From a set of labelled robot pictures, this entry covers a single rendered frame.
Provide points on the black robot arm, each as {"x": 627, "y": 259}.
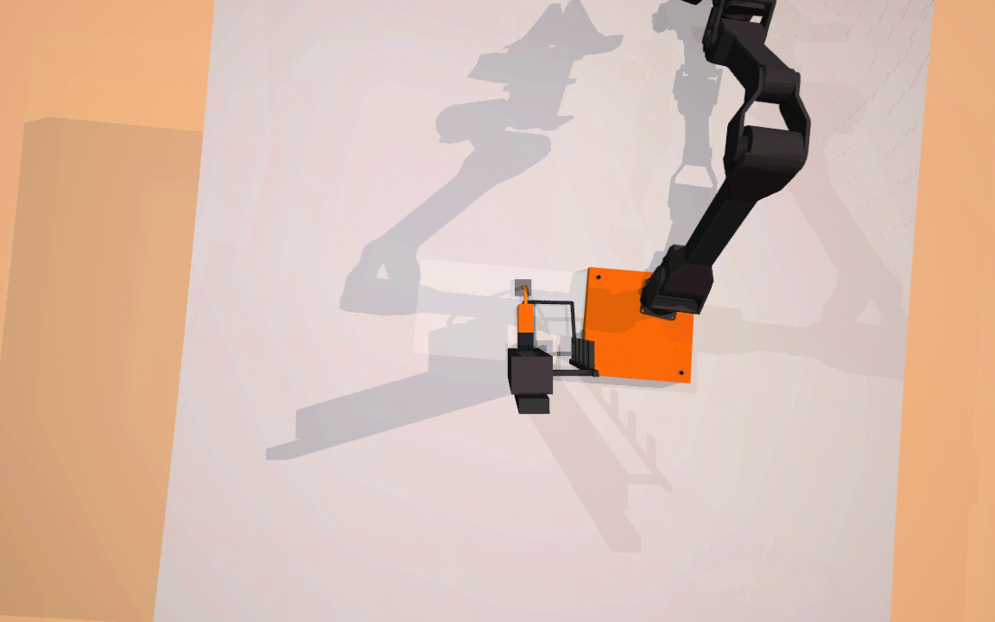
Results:
{"x": 758, "y": 161}

